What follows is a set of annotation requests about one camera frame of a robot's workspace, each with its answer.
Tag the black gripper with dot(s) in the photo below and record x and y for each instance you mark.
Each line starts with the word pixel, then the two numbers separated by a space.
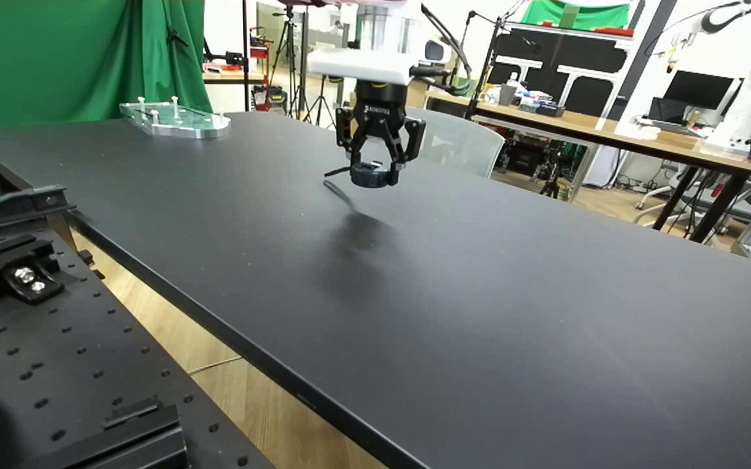
pixel 383 101

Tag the dark blue measuring tape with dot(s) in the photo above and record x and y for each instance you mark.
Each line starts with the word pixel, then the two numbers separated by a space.
pixel 373 176

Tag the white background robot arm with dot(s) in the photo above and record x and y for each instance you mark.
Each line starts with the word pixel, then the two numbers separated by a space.
pixel 749 104

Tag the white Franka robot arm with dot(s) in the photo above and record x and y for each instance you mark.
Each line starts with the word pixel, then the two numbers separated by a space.
pixel 359 65

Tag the wide brown cardboard box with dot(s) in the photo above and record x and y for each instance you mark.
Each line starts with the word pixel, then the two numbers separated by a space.
pixel 419 94

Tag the grey tripod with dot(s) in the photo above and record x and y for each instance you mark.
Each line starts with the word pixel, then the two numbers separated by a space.
pixel 320 104

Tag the grey office chair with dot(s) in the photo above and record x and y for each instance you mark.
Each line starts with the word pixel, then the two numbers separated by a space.
pixel 456 138

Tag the small wooden side table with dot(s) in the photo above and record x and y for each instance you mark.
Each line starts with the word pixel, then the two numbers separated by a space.
pixel 233 78

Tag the clutter pile on desk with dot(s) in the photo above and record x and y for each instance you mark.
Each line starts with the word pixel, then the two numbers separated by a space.
pixel 532 98

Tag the clear acrylic plate with bolts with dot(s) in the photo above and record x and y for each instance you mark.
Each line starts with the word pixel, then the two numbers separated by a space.
pixel 175 121

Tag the black panelled shelf unit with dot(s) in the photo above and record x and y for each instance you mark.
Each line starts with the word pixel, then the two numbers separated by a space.
pixel 568 55

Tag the long wooden desk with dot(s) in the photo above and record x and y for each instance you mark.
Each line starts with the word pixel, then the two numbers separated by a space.
pixel 585 127

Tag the green cloth banner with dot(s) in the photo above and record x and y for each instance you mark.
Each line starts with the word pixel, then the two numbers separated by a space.
pixel 568 15

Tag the black diagonal beam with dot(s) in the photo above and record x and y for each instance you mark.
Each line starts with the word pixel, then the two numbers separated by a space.
pixel 651 39

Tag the small black laptop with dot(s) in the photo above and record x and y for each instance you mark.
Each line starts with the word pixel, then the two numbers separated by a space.
pixel 668 110

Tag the black computer monitor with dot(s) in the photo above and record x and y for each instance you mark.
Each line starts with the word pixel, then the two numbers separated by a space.
pixel 698 90

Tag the green fabric curtain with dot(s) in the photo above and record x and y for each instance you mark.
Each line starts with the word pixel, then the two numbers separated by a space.
pixel 46 54

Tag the black clamp with silver screws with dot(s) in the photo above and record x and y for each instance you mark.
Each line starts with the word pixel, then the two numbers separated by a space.
pixel 33 280

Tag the black perforated breadboard platform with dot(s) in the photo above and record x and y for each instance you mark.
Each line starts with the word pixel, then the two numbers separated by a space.
pixel 63 347

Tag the black camera tripod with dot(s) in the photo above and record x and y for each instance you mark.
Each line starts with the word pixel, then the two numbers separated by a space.
pixel 289 34

